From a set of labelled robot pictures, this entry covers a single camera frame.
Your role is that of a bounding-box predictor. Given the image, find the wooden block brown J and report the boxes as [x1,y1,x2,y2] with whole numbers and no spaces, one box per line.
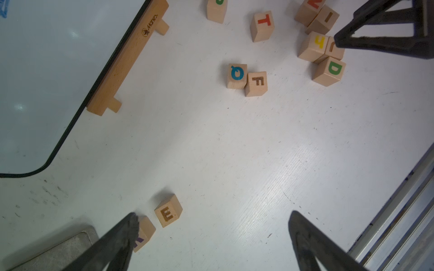
[314,36,345,64]

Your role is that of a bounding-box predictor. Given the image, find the wooden block letter F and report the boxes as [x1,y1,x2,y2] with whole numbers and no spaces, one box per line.
[245,72,268,97]

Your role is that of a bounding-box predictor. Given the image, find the wooden block letter D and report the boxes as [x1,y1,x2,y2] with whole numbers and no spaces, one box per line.
[313,57,347,86]

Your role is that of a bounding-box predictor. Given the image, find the wooden block letter R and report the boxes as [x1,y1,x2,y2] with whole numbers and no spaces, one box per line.
[133,216,156,252]

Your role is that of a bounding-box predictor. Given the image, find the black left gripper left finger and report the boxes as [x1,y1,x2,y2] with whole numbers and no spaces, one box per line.
[64,212,139,271]

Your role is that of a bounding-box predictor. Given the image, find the wooden block letter Q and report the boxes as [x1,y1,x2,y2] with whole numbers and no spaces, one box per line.
[227,63,248,89]

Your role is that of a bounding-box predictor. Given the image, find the wooden block letter E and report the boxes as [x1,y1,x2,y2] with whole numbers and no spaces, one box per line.
[154,194,183,228]

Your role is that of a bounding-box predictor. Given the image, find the wooden whiteboard stand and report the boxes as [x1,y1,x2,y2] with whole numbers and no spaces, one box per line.
[87,0,169,116]

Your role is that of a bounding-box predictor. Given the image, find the wooden block letter I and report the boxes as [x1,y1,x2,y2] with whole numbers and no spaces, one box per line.
[305,5,340,35]

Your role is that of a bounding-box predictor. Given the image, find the grey whiteboard eraser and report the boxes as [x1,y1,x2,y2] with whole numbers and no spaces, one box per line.
[9,226,99,271]

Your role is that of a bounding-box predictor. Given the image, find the wooden block letter T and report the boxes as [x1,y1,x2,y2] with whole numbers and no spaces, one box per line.
[250,11,275,42]

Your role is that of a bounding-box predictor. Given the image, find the wooden block yellow letter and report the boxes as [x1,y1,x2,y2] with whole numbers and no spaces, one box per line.
[297,32,329,63]

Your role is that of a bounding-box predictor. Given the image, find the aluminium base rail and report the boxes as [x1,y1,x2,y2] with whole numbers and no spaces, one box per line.
[348,147,434,271]

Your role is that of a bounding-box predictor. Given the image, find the wooden block letter P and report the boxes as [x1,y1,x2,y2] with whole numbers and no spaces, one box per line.
[206,0,228,24]

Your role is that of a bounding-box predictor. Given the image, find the whiteboard with RED written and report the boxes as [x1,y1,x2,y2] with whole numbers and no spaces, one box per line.
[1,1,149,178]

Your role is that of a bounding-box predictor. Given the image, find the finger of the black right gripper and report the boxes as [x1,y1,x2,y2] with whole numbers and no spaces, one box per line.
[334,0,434,59]

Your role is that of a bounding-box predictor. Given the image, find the wooden block letter N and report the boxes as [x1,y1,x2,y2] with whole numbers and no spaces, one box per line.
[295,0,326,27]

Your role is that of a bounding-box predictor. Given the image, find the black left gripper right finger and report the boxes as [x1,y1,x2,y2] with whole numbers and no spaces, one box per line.
[288,211,365,271]

